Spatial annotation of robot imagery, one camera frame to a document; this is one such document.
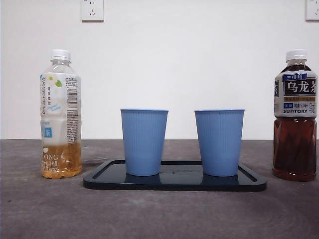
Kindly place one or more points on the clear bottle pale yellow tea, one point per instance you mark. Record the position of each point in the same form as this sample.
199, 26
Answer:
61, 112

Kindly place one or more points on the dark oolong tea bottle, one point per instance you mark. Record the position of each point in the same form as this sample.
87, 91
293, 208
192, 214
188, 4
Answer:
295, 149

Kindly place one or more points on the ribbed light blue cup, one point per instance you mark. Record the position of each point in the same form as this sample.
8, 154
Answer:
143, 142
219, 142

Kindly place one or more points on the dark rectangular tray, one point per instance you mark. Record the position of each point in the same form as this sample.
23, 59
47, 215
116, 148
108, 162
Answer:
179, 183

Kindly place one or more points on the white wall socket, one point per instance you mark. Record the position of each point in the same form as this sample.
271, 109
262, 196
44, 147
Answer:
312, 10
92, 10

